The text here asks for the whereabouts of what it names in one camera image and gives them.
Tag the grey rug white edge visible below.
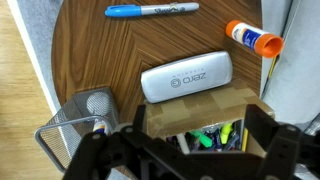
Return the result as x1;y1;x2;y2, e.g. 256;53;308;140
6;0;65;116

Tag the narrow grey sofa cushion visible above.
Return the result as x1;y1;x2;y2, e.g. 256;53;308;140
259;0;295;98

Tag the white glue stick blue label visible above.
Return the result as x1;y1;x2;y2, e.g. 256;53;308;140
92;118;110;135

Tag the orange capped glue stick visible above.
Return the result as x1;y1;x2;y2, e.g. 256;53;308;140
225;19;285;59

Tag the yellow pencil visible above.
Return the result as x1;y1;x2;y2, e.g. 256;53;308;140
267;54;279;80

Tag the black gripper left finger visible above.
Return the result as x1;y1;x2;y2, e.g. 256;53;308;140
62;104;188;180

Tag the blue capped Sharpie marker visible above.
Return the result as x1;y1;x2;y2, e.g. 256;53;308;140
104;2;200;18

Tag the white pen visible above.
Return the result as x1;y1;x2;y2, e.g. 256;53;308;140
176;133;192;155

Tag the silver glasses case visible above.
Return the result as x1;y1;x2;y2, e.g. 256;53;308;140
140;50;234;104

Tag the brown cardboard box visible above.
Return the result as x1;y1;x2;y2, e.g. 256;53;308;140
143;78;276;158

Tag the grey mesh pen holder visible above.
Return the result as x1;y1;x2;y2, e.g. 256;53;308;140
34;86;120;174

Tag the yellow highlighter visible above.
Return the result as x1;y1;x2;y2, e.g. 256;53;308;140
219;122;234;145

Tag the green highlighter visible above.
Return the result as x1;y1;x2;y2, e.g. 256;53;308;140
188;130;214;149

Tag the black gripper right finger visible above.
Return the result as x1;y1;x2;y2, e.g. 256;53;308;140
244;103;320;180

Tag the wide grey sofa cushion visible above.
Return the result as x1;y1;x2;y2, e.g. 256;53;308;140
262;0;320;125

